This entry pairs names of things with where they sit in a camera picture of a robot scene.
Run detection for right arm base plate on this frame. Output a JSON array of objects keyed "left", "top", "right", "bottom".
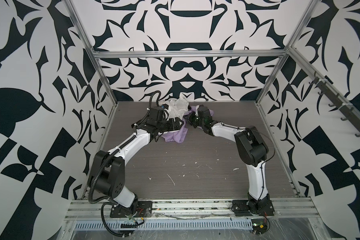
[{"left": 231, "top": 194, "right": 275, "bottom": 217}]

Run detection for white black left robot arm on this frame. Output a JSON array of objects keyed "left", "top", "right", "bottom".
[{"left": 87, "top": 107, "right": 184, "bottom": 208}]

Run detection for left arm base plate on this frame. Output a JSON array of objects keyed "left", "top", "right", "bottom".
[{"left": 110, "top": 200, "right": 153, "bottom": 218}]

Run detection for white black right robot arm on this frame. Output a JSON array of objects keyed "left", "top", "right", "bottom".
[{"left": 185, "top": 105, "right": 270, "bottom": 210}]

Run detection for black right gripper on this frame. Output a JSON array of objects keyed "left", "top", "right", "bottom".
[{"left": 183, "top": 110, "right": 206, "bottom": 129}]

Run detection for aluminium frame rail structure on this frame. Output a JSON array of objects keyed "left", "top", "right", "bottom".
[{"left": 68, "top": 1, "right": 360, "bottom": 235}]

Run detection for lilac purple cloth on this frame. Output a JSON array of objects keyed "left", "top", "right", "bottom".
[{"left": 161, "top": 105, "right": 202, "bottom": 144}]

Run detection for white slotted cable duct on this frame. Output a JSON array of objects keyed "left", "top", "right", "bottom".
[{"left": 73, "top": 218, "right": 254, "bottom": 231}]

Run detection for black wall hook rack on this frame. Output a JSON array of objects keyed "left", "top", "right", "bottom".
[{"left": 310, "top": 72, "right": 360, "bottom": 138}]

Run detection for white cloth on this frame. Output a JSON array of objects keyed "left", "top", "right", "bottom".
[{"left": 159, "top": 97, "right": 192, "bottom": 120}]

